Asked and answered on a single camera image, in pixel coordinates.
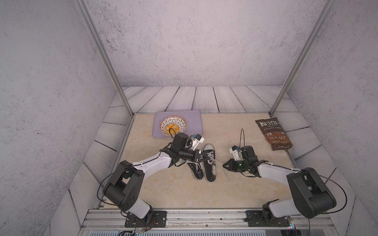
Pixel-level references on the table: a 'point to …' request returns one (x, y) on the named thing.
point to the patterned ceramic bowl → (178, 120)
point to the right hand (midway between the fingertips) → (224, 165)
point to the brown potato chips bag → (275, 133)
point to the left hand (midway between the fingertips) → (209, 160)
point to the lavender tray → (193, 118)
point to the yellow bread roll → (175, 131)
